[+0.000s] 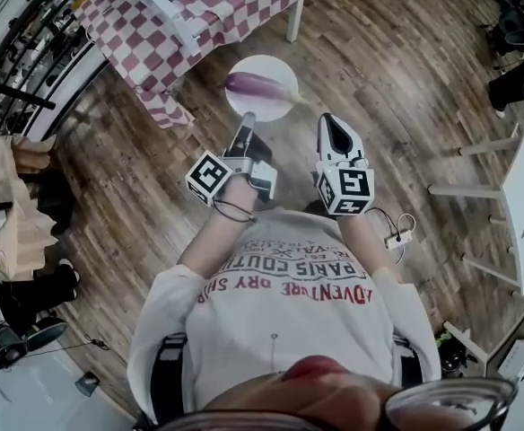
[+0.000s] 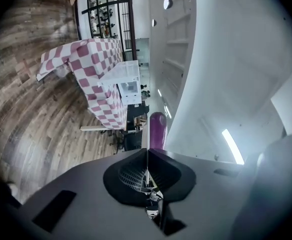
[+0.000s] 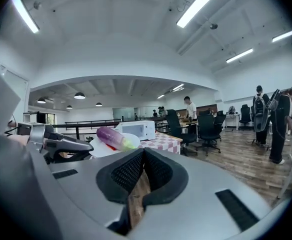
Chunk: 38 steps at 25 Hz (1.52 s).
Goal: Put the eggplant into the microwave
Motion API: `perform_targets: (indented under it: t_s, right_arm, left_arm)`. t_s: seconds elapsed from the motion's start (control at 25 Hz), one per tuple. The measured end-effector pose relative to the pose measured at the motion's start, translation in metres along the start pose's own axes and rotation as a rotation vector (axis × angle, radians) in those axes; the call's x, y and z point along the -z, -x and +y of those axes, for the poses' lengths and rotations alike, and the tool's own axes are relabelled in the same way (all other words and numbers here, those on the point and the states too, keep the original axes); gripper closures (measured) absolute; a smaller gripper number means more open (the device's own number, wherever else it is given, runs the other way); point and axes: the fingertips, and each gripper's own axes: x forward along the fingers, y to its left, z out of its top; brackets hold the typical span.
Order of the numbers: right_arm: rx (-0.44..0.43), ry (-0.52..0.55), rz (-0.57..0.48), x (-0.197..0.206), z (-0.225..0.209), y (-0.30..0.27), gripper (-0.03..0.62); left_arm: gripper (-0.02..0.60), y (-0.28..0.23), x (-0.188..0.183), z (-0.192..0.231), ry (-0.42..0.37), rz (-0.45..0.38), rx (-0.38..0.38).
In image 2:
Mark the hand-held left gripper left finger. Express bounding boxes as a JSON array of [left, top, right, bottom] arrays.
[[103, 148, 149, 208]]

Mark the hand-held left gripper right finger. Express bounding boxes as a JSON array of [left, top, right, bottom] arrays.
[[147, 148, 197, 203]]

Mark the purple eggplant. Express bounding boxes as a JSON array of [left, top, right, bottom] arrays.
[[148, 111, 168, 151]]

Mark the black office chair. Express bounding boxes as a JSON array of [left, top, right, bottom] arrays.
[[109, 130, 149, 155]]

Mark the light wooden table board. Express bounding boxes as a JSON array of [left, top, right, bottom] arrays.
[[80, 125, 127, 132]]

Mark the long ceiling light strip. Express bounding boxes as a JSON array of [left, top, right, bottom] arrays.
[[221, 128, 245, 165]]

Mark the pink white checkered tablecloth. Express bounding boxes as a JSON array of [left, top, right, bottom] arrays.
[[35, 37, 129, 131]]

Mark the black framed glass partition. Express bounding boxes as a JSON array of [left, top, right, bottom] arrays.
[[74, 0, 137, 58]]

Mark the white wall shelf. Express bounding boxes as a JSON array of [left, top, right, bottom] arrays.
[[158, 0, 196, 110]]

